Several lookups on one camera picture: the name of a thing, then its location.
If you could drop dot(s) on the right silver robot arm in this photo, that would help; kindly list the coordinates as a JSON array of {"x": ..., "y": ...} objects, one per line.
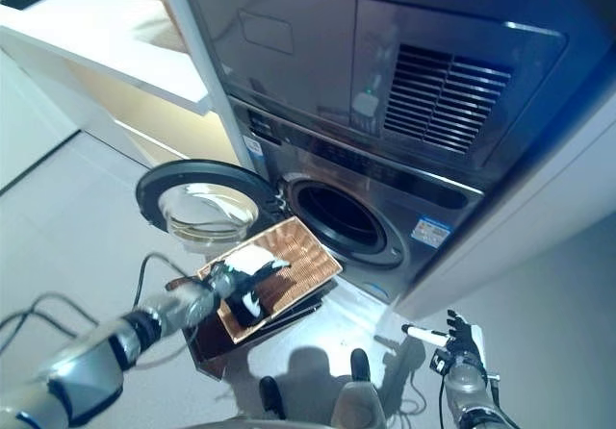
[{"x": 462, "y": 390}]

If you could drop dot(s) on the silver dryer with vent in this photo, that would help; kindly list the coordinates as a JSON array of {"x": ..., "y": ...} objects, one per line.
[{"x": 313, "y": 39}]

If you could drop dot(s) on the black cloth garment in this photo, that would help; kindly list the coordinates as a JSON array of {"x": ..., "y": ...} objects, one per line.
[{"x": 236, "y": 311}]

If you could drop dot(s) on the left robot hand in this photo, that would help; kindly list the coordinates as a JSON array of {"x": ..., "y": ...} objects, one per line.
[{"x": 245, "y": 260}]

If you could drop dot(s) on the silver washing machine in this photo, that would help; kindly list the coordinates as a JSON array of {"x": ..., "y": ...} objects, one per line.
[{"x": 414, "y": 275}]

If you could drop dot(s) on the blue energy label sticker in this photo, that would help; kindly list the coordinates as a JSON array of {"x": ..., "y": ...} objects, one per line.
[{"x": 433, "y": 229}]

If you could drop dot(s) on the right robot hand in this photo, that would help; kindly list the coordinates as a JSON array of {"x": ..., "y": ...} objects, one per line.
[{"x": 462, "y": 347}]

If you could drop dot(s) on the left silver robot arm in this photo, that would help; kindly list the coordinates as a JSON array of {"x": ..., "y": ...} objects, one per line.
[{"x": 86, "y": 366}]

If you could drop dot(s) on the white counter cabinet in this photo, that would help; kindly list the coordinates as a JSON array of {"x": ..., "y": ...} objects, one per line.
[{"x": 96, "y": 54}]

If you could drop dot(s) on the right silver robot leg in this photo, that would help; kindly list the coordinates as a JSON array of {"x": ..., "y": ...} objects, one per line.
[{"x": 358, "y": 400}]

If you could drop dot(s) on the small blue label sticker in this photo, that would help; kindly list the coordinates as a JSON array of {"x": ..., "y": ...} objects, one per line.
[{"x": 255, "y": 147}]

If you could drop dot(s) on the wicker laundry basket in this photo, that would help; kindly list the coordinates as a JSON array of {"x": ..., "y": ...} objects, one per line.
[{"x": 308, "y": 260}]

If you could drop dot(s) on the silver robot torso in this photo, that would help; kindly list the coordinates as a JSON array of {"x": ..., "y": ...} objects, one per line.
[{"x": 250, "y": 424}]

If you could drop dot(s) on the white appliance enclosure cabinet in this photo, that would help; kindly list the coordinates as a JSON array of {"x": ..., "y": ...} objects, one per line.
[{"x": 529, "y": 217}]

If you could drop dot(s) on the round glass washer door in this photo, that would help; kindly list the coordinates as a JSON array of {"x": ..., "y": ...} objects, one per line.
[{"x": 212, "y": 208}]

